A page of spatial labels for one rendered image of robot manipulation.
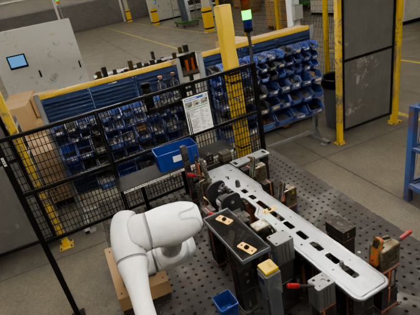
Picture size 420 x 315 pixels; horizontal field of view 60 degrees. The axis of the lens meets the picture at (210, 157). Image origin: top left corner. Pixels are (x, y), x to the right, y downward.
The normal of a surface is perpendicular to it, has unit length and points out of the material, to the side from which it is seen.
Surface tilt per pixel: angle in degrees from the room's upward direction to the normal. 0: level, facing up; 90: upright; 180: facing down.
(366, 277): 0
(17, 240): 92
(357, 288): 0
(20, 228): 89
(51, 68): 90
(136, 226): 29
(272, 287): 90
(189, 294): 0
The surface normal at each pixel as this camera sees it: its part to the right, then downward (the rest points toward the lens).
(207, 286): -0.18, -0.88
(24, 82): 0.38, 0.35
